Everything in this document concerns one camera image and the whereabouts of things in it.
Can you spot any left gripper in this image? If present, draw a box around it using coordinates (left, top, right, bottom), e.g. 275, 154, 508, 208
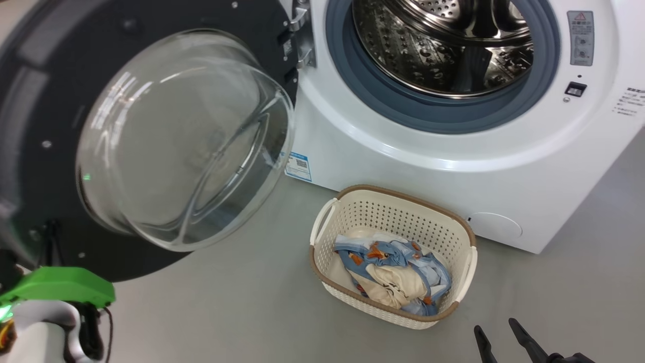
0, 220, 115, 361

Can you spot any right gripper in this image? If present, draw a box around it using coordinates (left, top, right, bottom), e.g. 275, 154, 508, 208
474, 318, 598, 363

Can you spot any blue garment with orange print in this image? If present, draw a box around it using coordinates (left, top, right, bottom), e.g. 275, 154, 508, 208
334, 237, 453, 317

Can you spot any black round glass washer door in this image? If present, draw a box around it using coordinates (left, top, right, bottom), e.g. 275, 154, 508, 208
0, 0, 300, 283

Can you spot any white front-load washing machine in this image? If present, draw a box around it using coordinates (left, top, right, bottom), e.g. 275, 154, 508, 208
285, 0, 645, 254

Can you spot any stainless steel washing machine drum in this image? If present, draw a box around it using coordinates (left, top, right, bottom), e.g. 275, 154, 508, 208
352, 0, 535, 99

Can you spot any grey rubber door gasket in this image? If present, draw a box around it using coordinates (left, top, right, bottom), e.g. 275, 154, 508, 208
325, 0, 561, 135

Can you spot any metal door hinge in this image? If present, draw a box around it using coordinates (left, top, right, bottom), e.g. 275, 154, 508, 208
288, 0, 317, 69

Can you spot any round white filter cover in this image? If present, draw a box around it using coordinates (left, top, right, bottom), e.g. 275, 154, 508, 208
466, 212, 523, 241

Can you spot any cream perforated laundry basket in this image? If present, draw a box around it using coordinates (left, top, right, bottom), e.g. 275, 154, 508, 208
309, 185, 478, 330

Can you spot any blue energy label sticker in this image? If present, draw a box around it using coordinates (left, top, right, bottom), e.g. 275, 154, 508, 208
285, 151, 312, 183

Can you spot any small printed text label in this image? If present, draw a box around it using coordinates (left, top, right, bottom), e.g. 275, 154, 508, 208
612, 87, 645, 117

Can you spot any grey warning label sticker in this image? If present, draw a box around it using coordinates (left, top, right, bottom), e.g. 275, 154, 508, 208
567, 11, 595, 67

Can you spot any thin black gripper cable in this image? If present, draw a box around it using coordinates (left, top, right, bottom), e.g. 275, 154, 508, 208
103, 308, 115, 356

